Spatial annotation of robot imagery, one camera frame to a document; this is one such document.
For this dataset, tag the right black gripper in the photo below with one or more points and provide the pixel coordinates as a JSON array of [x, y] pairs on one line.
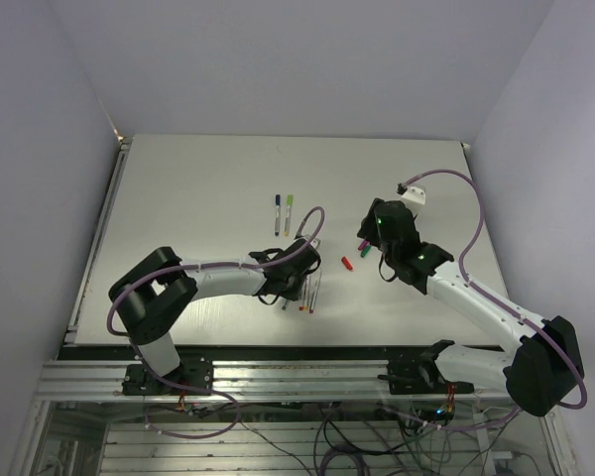
[[369, 225]]

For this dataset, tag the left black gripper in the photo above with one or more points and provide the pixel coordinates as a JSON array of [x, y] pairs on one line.
[[294, 294]]

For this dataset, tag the yellow end white pen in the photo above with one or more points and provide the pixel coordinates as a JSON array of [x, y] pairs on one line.
[[309, 280]]

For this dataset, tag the dark green pen cap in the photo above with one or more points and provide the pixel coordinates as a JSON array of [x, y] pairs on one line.
[[364, 252]]

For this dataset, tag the red pen cap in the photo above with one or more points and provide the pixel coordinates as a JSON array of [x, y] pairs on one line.
[[346, 263]]

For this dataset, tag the light green end white pen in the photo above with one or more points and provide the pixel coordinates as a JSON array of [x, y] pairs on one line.
[[288, 219]]

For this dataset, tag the blue end white pen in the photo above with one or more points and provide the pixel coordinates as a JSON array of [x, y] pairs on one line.
[[277, 220]]

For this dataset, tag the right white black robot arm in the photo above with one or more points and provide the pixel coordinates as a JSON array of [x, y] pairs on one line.
[[539, 361]]

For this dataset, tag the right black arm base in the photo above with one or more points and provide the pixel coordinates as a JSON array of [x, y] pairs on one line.
[[420, 375]]

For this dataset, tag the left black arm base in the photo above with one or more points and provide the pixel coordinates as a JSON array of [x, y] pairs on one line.
[[138, 381]]

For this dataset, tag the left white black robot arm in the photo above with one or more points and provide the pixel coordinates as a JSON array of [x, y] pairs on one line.
[[151, 297]]

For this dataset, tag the purple end white pen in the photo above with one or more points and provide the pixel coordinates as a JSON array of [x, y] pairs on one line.
[[315, 292]]

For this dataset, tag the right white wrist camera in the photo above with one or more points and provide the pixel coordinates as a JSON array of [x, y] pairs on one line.
[[411, 194]]

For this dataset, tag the aluminium rail frame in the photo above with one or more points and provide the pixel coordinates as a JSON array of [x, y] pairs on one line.
[[246, 382]]

